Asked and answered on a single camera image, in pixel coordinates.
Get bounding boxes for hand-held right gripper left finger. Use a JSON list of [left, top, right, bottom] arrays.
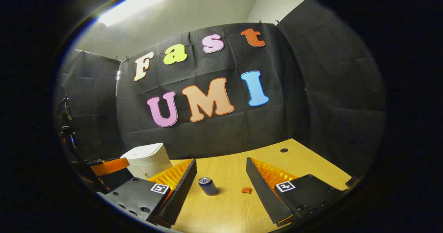
[[97, 159, 198, 228]]

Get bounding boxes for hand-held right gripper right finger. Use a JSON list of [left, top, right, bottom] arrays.
[[246, 157, 349, 226]]

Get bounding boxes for blue pop can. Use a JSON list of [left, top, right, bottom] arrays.
[[198, 177, 218, 196]]

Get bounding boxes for white desktop garbage bin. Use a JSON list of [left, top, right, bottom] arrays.
[[120, 143, 173, 180]]

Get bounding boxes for wooden desktop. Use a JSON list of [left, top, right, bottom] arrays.
[[170, 138, 353, 233]]

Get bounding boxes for black tripod stand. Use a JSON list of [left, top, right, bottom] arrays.
[[57, 95, 78, 157]]

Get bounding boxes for black backdrop cloth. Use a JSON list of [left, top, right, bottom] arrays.
[[55, 0, 386, 178]]

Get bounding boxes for ceiling light panel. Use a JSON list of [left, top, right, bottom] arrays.
[[95, 0, 170, 27]]

